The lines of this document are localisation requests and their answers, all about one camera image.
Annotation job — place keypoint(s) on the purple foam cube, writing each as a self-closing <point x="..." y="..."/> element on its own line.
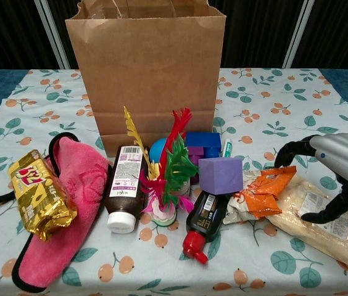
<point x="220" y="177"/>

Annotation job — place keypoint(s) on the gold foil snack pack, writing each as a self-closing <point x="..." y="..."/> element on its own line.
<point x="38" y="194"/>

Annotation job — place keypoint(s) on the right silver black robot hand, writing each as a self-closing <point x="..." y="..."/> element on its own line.
<point x="343" y="154"/>

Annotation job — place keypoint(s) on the blue ball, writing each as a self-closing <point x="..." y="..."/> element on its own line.
<point x="157" y="151"/>

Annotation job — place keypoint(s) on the pink cloth black trim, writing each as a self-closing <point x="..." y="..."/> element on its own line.
<point x="81" y="191"/>

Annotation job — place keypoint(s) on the green white marker pen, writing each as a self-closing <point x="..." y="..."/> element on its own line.
<point x="226" y="148"/>

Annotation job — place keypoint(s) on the blue toy building block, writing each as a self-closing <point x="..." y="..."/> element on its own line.
<point x="201" y="140"/>

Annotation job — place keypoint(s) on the orange snack packet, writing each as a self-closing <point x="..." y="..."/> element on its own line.
<point x="263" y="197"/>

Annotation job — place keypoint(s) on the black bottle red cap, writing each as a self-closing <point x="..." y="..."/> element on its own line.
<point x="205" y="219"/>

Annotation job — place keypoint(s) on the black curtain partition panel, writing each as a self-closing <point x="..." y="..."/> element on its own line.
<point x="7" y="31"/>
<point x="340" y="31"/>
<point x="69" y="46"/>
<point x="254" y="31"/>

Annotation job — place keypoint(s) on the floral print tablecloth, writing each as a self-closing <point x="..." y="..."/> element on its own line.
<point x="269" y="92"/>

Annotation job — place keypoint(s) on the brown bottle white cap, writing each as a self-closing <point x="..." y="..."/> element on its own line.
<point x="124" y="185"/>

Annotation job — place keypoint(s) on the beige vacuum food pack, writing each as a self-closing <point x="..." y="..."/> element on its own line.
<point x="316" y="240"/>

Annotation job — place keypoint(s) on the brown paper bag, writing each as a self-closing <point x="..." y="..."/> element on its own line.
<point x="149" y="77"/>

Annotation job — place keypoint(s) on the purple toy building block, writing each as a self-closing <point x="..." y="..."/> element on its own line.
<point x="196" y="151"/>

